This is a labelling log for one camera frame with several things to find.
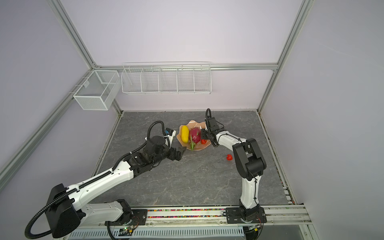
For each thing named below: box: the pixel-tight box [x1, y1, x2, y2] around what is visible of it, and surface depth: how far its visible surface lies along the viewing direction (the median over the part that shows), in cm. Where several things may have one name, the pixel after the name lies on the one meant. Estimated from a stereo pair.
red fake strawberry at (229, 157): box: [226, 154, 233, 161], surface depth 95 cm
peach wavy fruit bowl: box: [176, 120, 212, 151], surface depth 100 cm
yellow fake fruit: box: [180, 125, 190, 144], surface depth 100 cm
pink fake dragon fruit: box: [189, 127, 202, 151], surface depth 98 cm
